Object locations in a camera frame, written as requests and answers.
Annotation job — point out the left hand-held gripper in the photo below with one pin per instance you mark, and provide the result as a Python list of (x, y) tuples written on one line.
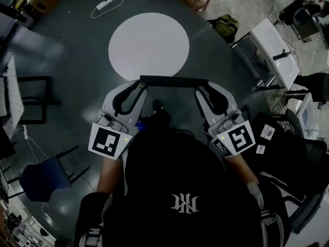
[(105, 140)]

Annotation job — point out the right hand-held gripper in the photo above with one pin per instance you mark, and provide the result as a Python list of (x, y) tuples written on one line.
[(240, 138)]

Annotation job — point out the person's left forearm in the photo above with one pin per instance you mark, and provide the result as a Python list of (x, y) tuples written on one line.
[(109, 174)]

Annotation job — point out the person's right forearm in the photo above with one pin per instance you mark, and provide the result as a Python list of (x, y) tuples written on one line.
[(242, 168)]

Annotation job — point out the white round table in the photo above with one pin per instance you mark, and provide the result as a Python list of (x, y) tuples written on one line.
[(149, 45)]

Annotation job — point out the small blue item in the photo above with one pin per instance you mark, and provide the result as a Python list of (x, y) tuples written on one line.
[(140, 126)]

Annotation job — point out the green backpack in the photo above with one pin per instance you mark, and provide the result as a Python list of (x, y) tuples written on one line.
[(226, 27)]

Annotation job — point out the white-topped wooden desk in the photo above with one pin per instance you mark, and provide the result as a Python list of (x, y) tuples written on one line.
[(272, 50)]

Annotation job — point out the black garment with labels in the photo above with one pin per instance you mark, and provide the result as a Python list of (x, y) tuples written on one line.
[(277, 150)]

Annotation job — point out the black cylinder stand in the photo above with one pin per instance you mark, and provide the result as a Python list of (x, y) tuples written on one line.
[(281, 55)]

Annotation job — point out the white machine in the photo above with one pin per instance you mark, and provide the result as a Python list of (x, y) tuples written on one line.
[(308, 117)]

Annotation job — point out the white power strip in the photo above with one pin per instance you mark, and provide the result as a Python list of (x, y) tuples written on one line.
[(105, 3)]

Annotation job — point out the blue chair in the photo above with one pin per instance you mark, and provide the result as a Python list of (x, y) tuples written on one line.
[(43, 179)]

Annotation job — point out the white side table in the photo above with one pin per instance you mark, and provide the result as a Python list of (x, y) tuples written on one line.
[(13, 99)]

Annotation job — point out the grey waste bin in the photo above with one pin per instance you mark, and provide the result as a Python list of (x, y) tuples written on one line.
[(302, 17)]

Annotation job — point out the black frame stool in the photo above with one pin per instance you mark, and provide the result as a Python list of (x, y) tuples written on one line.
[(36, 99)]

